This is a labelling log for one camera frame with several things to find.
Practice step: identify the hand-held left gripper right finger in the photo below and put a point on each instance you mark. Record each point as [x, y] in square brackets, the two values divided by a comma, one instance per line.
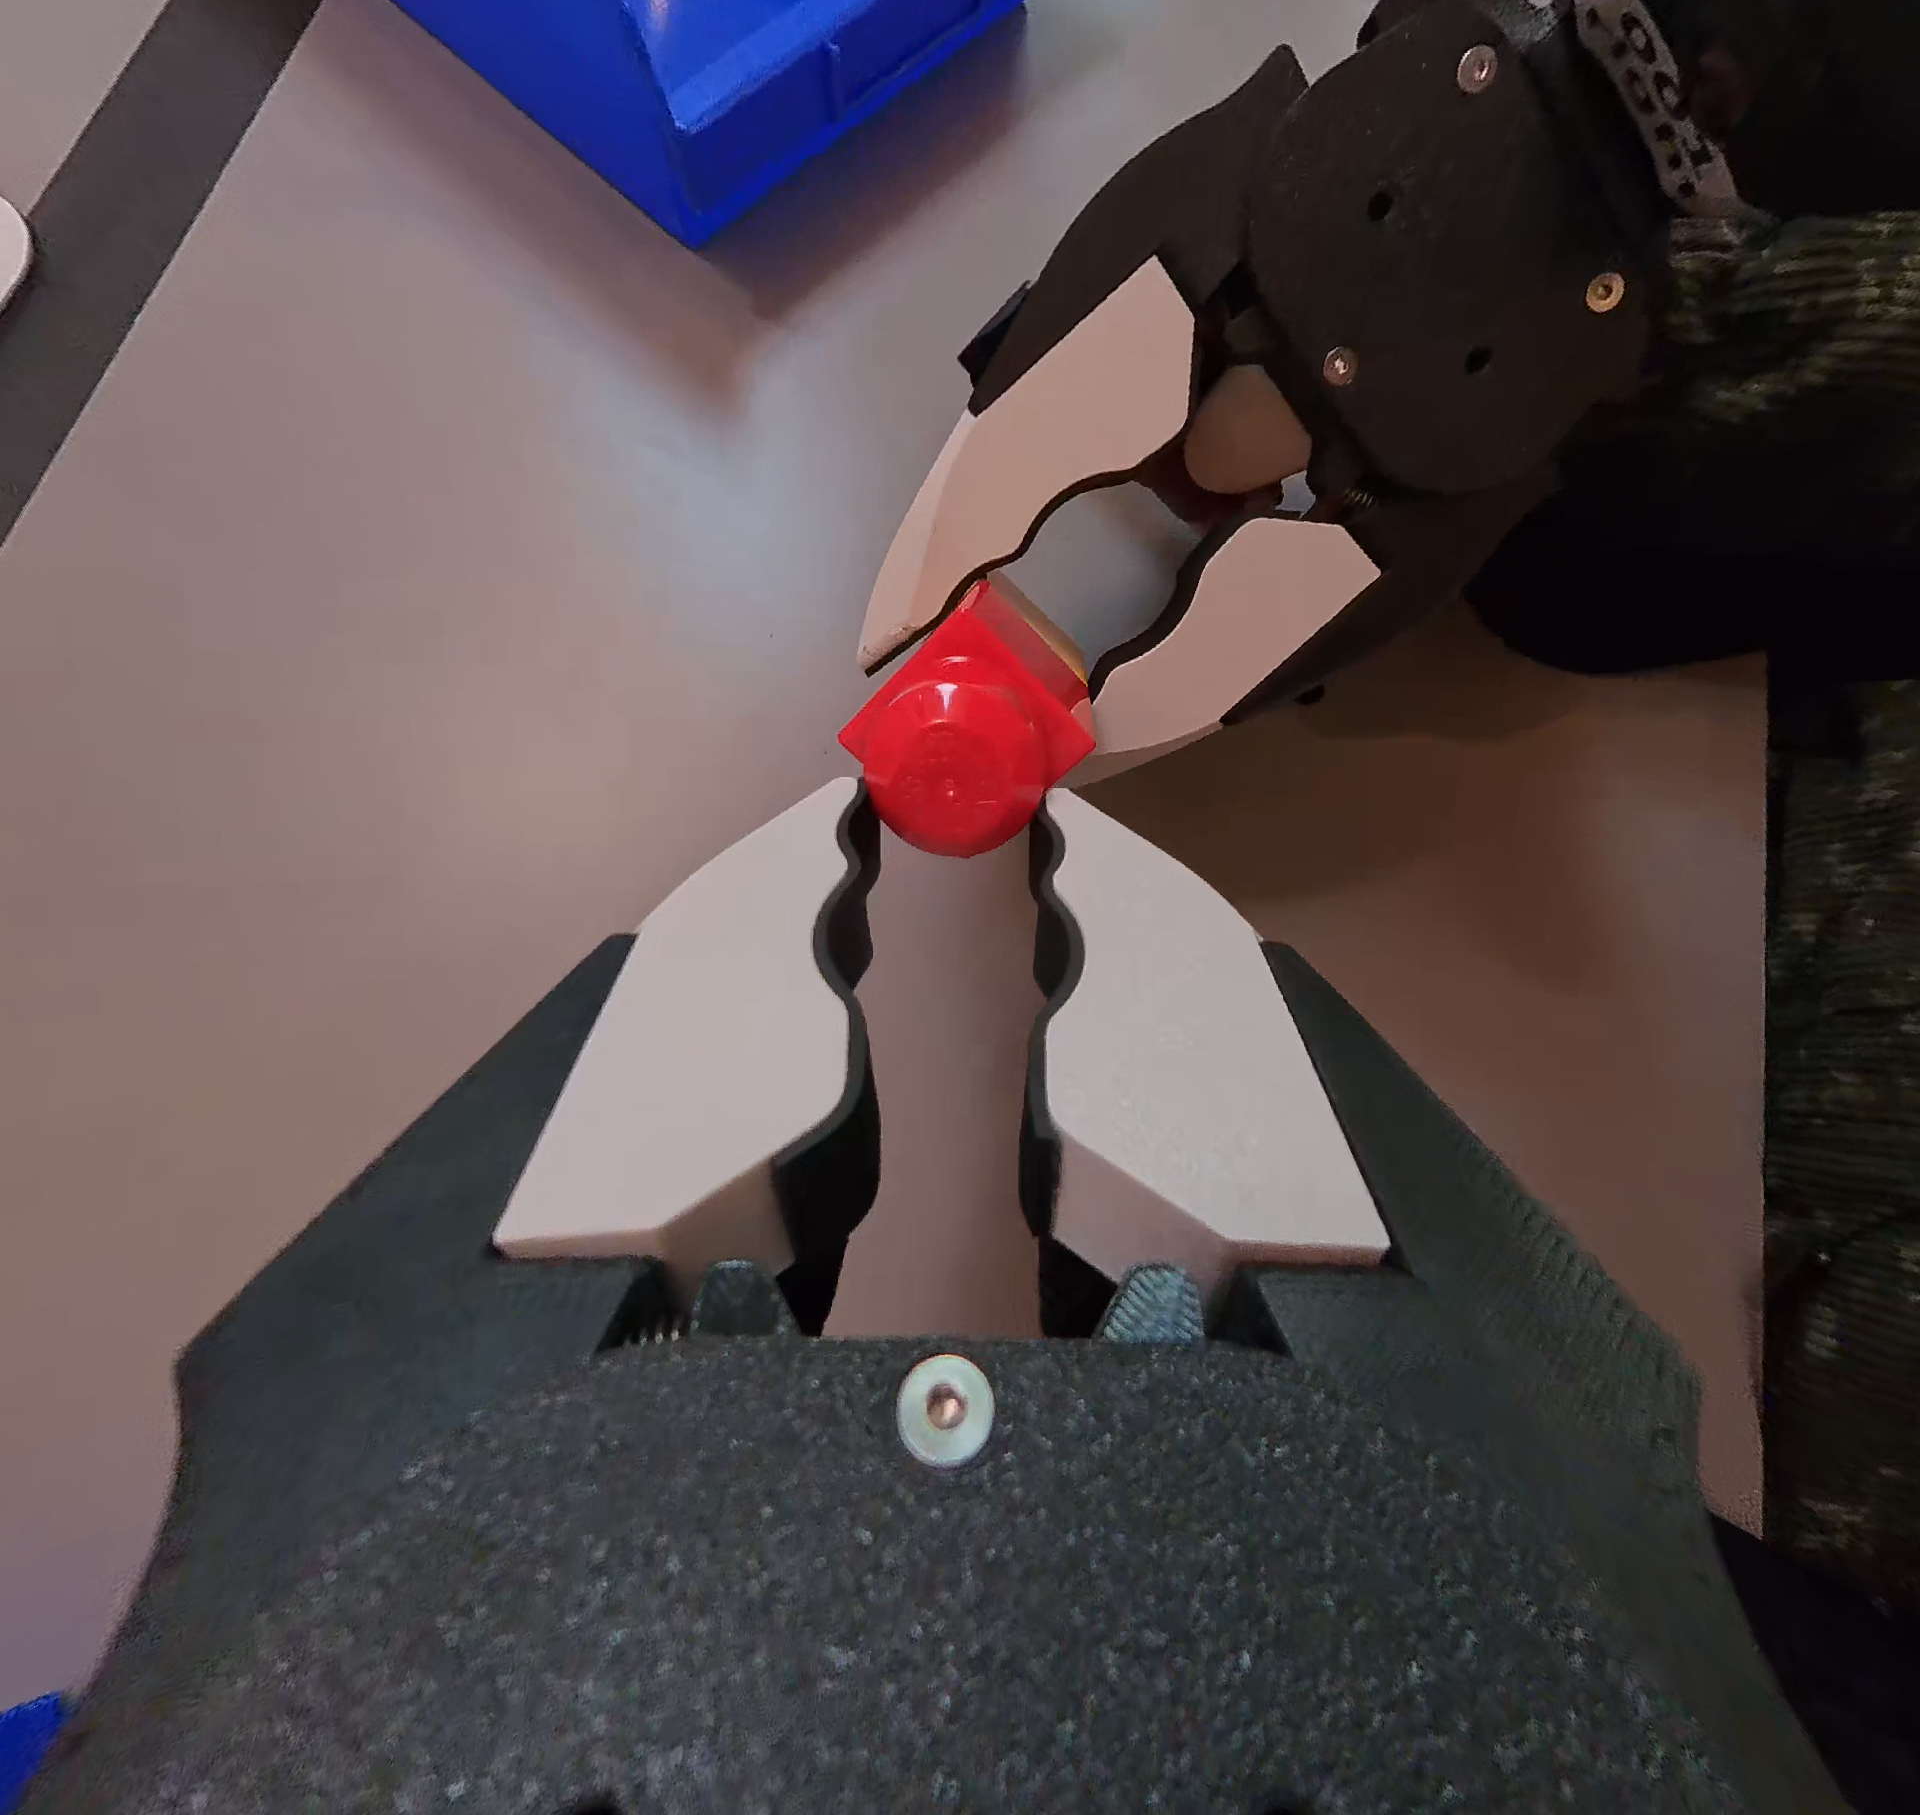
[1201, 1097]

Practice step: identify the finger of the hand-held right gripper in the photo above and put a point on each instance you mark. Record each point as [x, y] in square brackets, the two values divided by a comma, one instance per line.
[1245, 615]
[1037, 406]

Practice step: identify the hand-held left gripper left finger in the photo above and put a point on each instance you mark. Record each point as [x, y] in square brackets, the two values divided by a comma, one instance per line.
[691, 1079]

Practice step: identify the red mega block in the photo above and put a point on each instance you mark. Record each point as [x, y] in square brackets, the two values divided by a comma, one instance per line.
[946, 766]

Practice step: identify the person's right forearm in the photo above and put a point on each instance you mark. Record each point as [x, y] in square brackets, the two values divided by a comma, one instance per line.
[1800, 422]

